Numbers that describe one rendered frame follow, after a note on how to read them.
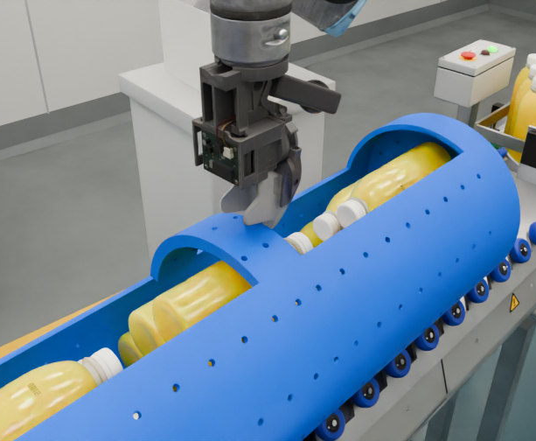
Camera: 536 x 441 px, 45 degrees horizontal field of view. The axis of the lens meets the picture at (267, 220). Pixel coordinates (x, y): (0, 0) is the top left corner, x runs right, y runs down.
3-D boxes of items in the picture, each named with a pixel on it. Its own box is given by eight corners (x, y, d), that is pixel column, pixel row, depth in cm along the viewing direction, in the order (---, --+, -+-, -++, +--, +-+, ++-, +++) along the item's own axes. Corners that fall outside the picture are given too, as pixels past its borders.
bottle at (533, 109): (500, 158, 156) (516, 85, 146) (522, 152, 159) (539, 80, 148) (522, 171, 151) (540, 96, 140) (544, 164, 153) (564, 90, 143)
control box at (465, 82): (432, 96, 163) (438, 57, 157) (473, 75, 175) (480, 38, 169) (468, 108, 157) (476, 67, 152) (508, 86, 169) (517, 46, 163)
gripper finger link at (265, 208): (233, 249, 72) (230, 177, 67) (270, 227, 76) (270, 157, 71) (253, 261, 70) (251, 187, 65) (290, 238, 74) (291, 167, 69)
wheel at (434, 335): (423, 315, 99) (433, 314, 98) (435, 341, 100) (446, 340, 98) (407, 330, 97) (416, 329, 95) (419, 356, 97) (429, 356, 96)
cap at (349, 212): (352, 226, 91) (344, 231, 90) (342, 199, 91) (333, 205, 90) (372, 221, 88) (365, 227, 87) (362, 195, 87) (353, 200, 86)
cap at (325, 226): (345, 220, 94) (337, 226, 93) (339, 240, 96) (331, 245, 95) (325, 206, 95) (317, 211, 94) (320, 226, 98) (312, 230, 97)
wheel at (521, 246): (520, 238, 118) (530, 235, 116) (525, 262, 117) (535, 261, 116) (505, 240, 115) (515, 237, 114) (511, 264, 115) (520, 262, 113)
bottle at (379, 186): (422, 189, 103) (348, 237, 92) (406, 148, 102) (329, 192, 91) (459, 180, 98) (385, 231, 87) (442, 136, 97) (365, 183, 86)
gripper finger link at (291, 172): (258, 197, 72) (257, 126, 67) (269, 191, 73) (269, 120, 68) (289, 213, 69) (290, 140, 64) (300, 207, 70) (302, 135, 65)
